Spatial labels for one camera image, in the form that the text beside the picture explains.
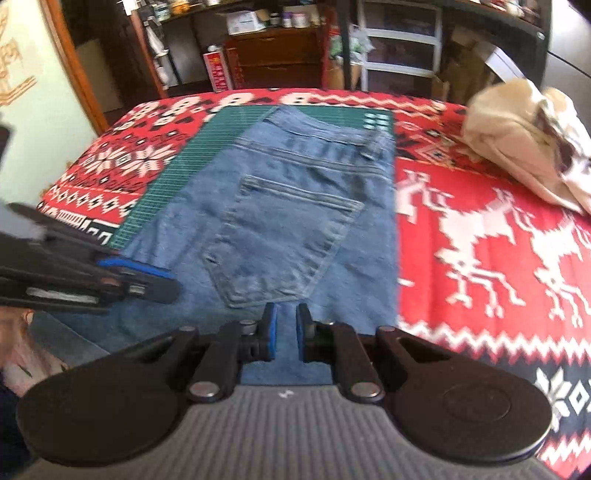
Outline blue denim shorts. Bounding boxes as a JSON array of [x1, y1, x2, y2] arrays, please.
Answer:
[[31, 106, 398, 385]]

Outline person's left hand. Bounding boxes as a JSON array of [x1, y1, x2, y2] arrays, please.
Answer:
[[0, 306, 68, 397]]

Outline green cutting mat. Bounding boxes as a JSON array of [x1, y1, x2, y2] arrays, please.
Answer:
[[108, 105, 394, 250]]

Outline red patterned tablecloth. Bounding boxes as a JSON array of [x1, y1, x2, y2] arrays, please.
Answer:
[[39, 89, 590, 478]]

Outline red sign board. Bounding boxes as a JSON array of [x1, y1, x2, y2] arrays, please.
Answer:
[[204, 45, 233, 93]]

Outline dark wooden drawer cabinet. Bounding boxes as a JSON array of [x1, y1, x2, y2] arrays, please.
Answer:
[[224, 27, 322, 89]]

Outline white plastic drawer unit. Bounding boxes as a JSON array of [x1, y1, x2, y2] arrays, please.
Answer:
[[358, 1, 443, 97]]

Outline cardboard boxes stack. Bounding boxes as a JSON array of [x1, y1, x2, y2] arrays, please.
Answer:
[[431, 26, 526, 105]]

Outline grey refrigerator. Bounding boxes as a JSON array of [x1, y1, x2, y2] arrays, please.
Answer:
[[543, 1, 590, 129]]

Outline black shelf desk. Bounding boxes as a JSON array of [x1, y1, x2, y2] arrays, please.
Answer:
[[329, 1, 552, 95]]

